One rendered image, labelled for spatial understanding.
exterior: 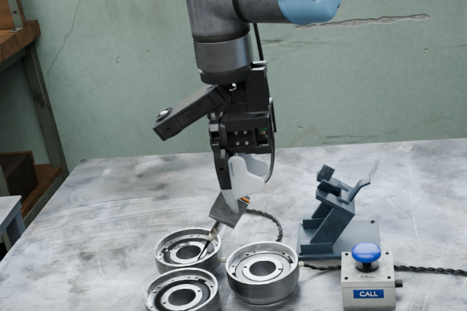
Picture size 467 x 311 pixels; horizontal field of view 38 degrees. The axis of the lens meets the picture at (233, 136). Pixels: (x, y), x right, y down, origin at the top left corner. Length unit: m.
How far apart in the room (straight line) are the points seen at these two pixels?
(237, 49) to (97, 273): 0.46
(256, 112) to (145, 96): 1.84
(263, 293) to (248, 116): 0.25
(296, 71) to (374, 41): 0.30
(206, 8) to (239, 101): 0.14
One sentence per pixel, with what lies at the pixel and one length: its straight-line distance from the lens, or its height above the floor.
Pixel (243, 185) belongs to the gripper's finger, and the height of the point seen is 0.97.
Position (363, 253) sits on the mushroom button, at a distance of 0.94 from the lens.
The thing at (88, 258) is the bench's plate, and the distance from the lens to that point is 1.18.
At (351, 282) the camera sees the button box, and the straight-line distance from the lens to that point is 0.94.
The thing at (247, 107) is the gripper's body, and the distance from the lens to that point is 0.89.
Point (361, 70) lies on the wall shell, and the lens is 2.56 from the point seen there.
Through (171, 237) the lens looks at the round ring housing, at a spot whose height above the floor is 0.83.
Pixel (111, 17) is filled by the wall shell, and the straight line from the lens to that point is 2.65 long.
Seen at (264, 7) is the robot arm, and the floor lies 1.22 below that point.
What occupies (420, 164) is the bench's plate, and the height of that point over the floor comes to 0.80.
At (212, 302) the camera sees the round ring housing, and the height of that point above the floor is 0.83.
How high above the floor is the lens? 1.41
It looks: 24 degrees down
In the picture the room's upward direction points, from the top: 9 degrees counter-clockwise
